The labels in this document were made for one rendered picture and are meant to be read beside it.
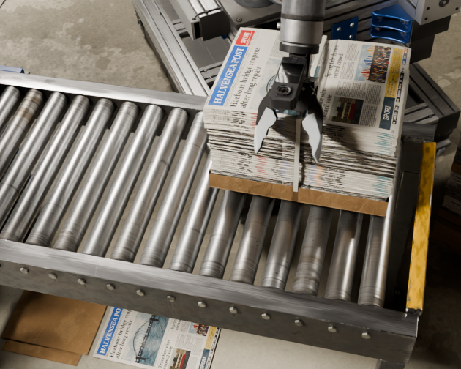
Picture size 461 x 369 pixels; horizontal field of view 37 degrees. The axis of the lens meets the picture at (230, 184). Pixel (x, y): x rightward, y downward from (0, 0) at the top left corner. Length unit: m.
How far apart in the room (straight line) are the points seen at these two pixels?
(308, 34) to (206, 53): 1.57
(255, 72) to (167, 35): 1.46
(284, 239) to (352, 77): 0.36
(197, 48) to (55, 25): 0.87
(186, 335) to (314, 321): 0.94
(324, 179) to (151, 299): 0.43
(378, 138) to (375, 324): 0.35
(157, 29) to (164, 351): 1.34
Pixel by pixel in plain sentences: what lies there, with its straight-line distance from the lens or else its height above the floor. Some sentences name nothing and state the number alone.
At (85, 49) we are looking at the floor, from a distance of 3.22.
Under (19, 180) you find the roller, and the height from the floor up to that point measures 0.79.
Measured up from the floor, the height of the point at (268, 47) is 1.04.
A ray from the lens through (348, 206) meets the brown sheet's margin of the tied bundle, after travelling 1.42.
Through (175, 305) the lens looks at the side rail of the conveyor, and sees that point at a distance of 1.42.
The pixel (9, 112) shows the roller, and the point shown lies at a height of 0.78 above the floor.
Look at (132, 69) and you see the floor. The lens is 3.06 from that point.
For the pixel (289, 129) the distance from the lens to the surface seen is 1.31.
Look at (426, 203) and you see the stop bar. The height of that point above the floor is 0.82.
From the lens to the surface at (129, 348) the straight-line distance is 2.23.
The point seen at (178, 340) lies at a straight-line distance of 2.22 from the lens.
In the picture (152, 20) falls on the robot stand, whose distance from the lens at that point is 2.95.
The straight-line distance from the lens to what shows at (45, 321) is 2.36.
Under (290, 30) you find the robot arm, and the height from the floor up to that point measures 1.23.
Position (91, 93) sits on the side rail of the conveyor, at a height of 0.80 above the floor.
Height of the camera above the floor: 1.98
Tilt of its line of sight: 51 degrees down
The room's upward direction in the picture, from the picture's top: 6 degrees counter-clockwise
